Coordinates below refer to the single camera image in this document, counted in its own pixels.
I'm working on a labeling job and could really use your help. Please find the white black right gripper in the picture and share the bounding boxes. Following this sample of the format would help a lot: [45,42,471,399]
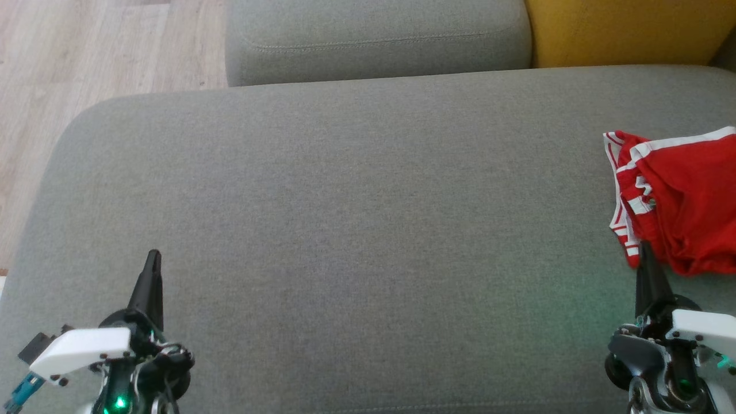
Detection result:
[604,240,736,414]

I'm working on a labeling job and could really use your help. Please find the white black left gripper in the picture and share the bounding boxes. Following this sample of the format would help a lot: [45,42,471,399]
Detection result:
[29,248,196,414]

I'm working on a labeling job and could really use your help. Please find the red shorts white stripes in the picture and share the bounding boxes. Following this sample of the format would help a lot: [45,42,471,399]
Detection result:
[630,126,736,277]

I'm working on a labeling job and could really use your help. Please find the red basketball jersey number 23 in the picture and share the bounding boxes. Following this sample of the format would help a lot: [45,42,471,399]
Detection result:
[604,131,656,270]

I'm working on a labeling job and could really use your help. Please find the grey sofa seat cushion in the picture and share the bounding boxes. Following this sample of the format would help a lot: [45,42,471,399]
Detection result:
[0,64,736,414]

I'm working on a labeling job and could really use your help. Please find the grey sofa cushion corner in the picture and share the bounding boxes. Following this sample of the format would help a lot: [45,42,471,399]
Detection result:
[710,29,736,72]

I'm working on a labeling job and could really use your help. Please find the yellow sofa cushion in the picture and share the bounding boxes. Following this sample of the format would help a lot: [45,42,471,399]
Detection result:
[524,0,736,68]

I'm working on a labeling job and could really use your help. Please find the wide grey sofa back cushion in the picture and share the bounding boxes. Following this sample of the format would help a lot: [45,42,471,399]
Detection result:
[224,0,532,87]

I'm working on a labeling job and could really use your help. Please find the left camera cable teal plug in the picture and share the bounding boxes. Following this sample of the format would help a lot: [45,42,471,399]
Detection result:
[3,371,47,410]

